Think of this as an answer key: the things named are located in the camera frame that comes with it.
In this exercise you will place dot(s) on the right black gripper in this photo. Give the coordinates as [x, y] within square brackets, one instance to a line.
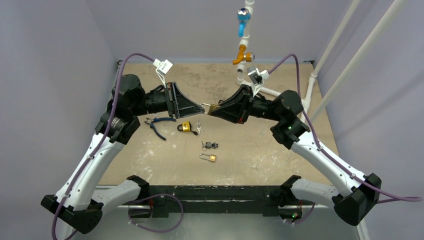
[248, 104]

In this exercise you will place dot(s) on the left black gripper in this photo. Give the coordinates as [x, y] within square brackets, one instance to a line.
[183, 106]

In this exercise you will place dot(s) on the yellow black padlock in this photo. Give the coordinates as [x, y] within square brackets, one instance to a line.
[186, 127]

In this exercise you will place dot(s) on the black key bunch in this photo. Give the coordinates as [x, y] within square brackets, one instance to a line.
[209, 145]

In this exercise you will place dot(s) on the brass padlock long shackle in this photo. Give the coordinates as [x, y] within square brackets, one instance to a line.
[208, 157]

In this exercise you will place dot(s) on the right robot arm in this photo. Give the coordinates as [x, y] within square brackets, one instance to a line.
[351, 194]

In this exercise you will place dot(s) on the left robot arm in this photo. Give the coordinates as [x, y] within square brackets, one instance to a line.
[78, 203]

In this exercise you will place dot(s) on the small silver key pair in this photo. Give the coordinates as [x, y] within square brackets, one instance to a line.
[199, 127]

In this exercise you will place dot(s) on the orange tap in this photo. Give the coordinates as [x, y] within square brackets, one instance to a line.
[243, 55]

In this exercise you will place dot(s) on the blue tap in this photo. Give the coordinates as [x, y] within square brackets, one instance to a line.
[243, 16]

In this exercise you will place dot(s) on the black base bar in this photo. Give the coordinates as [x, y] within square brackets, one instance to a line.
[265, 200]

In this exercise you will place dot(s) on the white diagonal pole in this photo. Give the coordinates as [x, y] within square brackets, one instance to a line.
[362, 51]

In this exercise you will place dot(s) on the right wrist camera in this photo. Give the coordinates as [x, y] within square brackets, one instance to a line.
[257, 78]

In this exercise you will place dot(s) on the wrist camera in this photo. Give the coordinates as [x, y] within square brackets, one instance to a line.
[162, 68]
[257, 78]

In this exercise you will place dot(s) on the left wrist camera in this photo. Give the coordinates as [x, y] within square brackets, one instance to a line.
[162, 68]

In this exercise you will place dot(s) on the white pvc pipe frame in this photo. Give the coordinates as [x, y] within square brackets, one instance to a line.
[241, 68]

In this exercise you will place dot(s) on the aluminium frame rail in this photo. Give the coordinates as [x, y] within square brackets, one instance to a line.
[117, 66]

